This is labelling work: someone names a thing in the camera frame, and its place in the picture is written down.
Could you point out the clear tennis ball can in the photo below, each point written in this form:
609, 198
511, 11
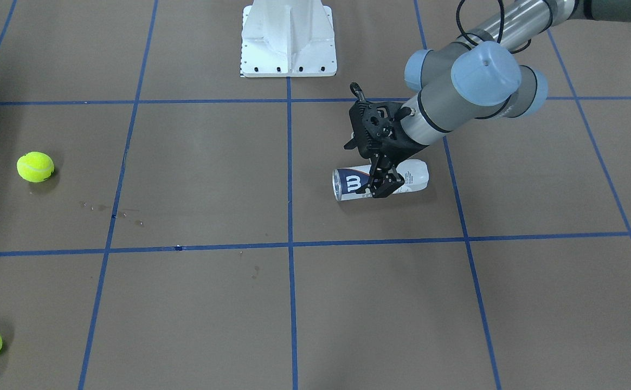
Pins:
355, 182

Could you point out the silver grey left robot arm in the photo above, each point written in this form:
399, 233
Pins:
475, 77

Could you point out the white camera stand post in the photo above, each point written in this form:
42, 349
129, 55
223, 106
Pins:
288, 39

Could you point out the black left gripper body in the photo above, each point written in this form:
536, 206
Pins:
398, 147

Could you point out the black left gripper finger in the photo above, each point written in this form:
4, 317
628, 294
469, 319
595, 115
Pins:
377, 179
395, 179

